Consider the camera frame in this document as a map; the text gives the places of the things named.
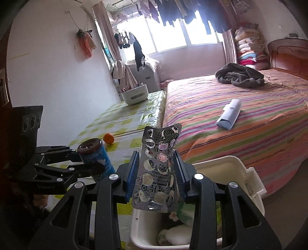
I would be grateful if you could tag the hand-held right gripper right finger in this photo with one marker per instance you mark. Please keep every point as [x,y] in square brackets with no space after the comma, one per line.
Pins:
[179,175]

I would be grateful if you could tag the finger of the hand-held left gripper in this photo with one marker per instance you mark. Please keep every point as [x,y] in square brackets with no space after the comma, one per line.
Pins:
[60,150]
[91,168]

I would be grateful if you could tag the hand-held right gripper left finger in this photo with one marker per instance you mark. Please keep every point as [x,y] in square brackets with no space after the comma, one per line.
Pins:
[133,173]

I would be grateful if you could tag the brown bottle with blue label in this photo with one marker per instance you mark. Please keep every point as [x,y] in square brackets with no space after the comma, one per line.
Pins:
[96,153]

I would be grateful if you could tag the silver blister pack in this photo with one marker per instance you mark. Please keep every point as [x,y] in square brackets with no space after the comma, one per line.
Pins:
[156,168]

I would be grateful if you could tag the white plastic bin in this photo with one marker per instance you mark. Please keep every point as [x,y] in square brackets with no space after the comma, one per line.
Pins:
[216,168]

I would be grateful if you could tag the green plastic bag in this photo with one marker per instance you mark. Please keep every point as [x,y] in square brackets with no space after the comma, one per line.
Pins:
[217,214]

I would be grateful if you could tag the green and white packet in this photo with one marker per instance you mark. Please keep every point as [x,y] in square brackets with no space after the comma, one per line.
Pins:
[161,238]

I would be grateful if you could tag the person's left hand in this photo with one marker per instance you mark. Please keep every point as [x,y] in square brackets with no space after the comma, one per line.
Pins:
[39,200]

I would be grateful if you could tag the orange fruit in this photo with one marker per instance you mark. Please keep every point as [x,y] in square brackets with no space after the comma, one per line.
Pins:
[108,138]

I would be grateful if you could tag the yellow checked plastic tablecloth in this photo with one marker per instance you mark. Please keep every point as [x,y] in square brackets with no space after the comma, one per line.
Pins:
[134,115]

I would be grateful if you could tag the wooden bed striped sheet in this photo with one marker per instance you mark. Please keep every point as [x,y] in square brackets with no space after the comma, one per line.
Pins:
[204,115]

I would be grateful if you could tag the white storage box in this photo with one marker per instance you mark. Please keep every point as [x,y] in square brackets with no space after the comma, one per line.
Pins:
[134,96]

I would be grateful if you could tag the white and blue carton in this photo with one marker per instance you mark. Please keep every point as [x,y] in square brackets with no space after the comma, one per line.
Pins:
[229,114]

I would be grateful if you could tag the red sachets bundle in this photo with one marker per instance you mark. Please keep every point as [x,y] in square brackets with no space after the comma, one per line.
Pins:
[126,89]

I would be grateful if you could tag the grey cabinet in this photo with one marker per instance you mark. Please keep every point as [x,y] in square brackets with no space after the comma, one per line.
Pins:
[146,79]

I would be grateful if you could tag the orange cloth on hook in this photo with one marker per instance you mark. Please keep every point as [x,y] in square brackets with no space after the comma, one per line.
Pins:
[86,44]

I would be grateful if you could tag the white bags on cabinet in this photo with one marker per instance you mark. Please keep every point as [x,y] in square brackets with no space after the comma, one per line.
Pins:
[151,63]

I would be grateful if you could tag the grey blanket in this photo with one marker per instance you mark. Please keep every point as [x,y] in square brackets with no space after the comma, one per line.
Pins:
[238,75]

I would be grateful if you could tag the black hanging garment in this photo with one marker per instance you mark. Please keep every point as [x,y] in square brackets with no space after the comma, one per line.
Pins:
[139,55]

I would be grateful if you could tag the beige curtain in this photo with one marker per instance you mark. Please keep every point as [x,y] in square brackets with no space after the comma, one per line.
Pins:
[229,45]
[108,36]

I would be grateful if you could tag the hanging rack of socks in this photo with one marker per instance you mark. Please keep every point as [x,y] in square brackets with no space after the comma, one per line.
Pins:
[124,39]

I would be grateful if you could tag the window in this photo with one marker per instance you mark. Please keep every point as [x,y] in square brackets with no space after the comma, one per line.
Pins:
[168,38]

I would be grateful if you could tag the stack of folded quilts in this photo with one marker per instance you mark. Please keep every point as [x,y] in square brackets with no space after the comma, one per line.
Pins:
[250,45]

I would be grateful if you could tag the wooden headboard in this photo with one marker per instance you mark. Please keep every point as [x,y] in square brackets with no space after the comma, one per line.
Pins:
[288,57]

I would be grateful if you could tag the row of hanging clothes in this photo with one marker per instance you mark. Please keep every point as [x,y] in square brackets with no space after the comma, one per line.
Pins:
[180,12]

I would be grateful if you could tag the colourful printed hanging cloth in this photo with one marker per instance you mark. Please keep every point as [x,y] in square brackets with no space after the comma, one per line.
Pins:
[240,6]

